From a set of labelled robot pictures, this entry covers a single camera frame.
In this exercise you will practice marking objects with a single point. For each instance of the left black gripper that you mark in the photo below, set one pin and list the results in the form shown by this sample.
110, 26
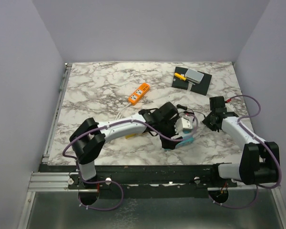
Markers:
168, 144

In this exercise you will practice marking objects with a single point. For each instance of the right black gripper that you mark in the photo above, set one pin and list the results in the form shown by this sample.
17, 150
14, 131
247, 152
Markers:
207, 121

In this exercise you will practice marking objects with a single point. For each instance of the teal power strip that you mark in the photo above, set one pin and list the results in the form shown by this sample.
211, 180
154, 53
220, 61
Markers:
185, 142

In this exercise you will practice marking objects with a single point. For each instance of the orange power strip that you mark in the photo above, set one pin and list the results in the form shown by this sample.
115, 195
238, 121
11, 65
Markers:
138, 94

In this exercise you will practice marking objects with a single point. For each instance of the yellow cube socket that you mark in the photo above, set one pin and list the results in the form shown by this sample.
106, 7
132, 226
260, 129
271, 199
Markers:
129, 136

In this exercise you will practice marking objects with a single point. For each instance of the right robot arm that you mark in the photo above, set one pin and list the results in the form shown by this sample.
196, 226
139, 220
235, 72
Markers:
259, 164

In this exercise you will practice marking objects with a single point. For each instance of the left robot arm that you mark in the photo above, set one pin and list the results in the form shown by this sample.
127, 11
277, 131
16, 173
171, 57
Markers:
90, 137

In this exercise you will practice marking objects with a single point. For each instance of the black mat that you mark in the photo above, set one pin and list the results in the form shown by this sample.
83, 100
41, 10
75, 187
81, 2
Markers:
199, 88

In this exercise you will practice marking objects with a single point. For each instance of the grey rectangular box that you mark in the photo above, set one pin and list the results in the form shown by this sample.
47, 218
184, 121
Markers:
194, 76

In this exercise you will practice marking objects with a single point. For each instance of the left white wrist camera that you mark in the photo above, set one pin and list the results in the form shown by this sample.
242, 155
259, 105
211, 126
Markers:
183, 125

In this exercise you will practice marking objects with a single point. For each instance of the black plug adapter with cable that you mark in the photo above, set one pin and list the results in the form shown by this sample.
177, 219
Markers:
189, 110

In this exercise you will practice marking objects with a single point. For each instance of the yellow handled screwdriver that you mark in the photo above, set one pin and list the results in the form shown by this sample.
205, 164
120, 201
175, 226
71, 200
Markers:
181, 77

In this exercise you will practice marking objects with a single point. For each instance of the aluminium frame rail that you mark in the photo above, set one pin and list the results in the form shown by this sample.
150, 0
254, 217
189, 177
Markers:
52, 182

